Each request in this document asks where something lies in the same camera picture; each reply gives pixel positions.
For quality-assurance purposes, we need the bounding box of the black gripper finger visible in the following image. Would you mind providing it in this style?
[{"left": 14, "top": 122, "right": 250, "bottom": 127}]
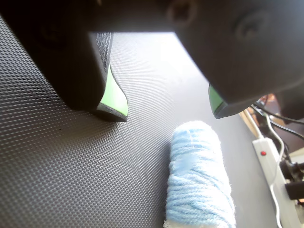
[
  {"left": 166, "top": 0, "right": 304, "bottom": 120},
  {"left": 0, "top": 0, "right": 128, "bottom": 123}
]

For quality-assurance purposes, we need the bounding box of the block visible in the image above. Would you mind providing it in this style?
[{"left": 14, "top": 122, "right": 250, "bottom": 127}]
[{"left": 163, "top": 120, "right": 236, "bottom": 228}]

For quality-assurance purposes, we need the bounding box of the large grey textured mat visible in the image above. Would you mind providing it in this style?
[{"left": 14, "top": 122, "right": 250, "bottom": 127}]
[{"left": 0, "top": 15, "right": 280, "bottom": 228}]

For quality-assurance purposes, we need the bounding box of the white power strip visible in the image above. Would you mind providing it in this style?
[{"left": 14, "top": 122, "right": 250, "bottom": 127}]
[{"left": 252, "top": 137, "right": 304, "bottom": 228}]

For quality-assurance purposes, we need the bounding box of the black power plug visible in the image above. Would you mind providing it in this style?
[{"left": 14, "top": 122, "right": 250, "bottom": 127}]
[{"left": 281, "top": 161, "right": 304, "bottom": 200}]

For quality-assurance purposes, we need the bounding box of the thin black cable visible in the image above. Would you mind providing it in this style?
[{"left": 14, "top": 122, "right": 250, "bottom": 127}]
[{"left": 251, "top": 104, "right": 304, "bottom": 140}]

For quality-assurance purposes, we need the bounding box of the thin white cable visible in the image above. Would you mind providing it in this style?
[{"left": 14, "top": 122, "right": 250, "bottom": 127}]
[{"left": 263, "top": 113, "right": 285, "bottom": 228}]

